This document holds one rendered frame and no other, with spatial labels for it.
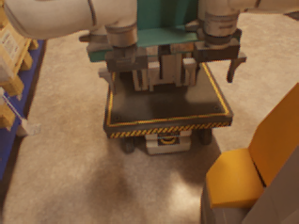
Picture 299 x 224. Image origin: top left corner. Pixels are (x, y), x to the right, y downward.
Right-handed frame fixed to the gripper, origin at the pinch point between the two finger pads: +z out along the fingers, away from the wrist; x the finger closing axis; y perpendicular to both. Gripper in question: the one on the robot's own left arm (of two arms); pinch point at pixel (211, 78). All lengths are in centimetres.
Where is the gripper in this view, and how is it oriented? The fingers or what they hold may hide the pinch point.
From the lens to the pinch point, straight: 73.9
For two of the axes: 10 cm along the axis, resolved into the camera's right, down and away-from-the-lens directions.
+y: 0.6, 6.8, -7.3
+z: 0.8, 7.3, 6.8
